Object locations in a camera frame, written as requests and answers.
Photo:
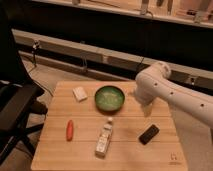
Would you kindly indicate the green ceramic bowl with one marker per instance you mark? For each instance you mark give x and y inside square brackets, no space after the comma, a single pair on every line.
[109,98]

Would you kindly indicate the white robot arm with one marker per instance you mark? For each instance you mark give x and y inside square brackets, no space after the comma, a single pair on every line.
[153,82]

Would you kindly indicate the white rectangular sponge block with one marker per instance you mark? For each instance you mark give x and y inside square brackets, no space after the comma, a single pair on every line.
[79,93]

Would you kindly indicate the orange carrot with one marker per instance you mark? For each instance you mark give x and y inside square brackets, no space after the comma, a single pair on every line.
[69,130]

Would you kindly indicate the white squeeze bottle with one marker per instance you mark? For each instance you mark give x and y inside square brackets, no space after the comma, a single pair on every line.
[104,138]

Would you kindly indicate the black rectangular box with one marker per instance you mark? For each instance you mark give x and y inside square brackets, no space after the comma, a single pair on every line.
[152,131]

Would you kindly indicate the black office chair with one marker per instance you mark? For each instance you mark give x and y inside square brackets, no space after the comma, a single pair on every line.
[16,104]

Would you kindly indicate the grey baseboard rail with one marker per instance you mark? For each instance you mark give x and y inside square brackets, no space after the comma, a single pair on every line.
[116,63]

